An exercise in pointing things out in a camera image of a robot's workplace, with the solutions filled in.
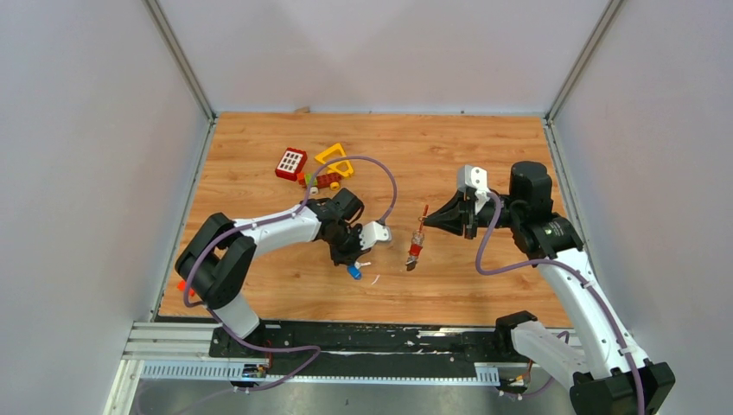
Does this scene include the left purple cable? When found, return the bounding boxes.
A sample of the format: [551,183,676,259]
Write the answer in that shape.
[182,156,399,396]

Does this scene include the white slotted cable duct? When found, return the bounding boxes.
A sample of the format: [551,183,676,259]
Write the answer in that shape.
[139,361,500,386]

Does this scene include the metal keyring holder red handle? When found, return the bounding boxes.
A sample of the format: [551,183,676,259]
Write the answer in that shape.
[405,204,429,271]

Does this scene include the red window toy brick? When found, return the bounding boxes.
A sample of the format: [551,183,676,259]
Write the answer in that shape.
[275,147,308,182]

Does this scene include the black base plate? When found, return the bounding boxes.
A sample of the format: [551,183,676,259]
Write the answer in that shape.
[208,320,538,379]

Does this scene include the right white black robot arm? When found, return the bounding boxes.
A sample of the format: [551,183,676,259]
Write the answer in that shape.
[423,161,676,414]

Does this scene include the yellow triangular toy frame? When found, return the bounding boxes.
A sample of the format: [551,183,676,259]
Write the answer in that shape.
[315,143,354,178]

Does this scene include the green toy brick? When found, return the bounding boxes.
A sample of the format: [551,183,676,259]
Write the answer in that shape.
[303,174,319,188]

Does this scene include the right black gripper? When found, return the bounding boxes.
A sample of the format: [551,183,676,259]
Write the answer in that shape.
[423,189,523,239]

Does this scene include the red toy brick car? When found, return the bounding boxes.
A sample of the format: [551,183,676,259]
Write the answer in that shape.
[296,172,343,190]

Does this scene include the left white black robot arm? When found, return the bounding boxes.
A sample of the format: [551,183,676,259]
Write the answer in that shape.
[174,188,390,357]

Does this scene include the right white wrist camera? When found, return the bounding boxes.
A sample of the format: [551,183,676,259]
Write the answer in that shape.
[456,164,491,213]

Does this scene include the purple cable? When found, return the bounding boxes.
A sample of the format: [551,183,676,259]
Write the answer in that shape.
[475,191,648,415]
[182,156,399,396]

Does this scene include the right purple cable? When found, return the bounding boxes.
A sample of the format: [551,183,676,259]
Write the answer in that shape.
[475,191,648,415]

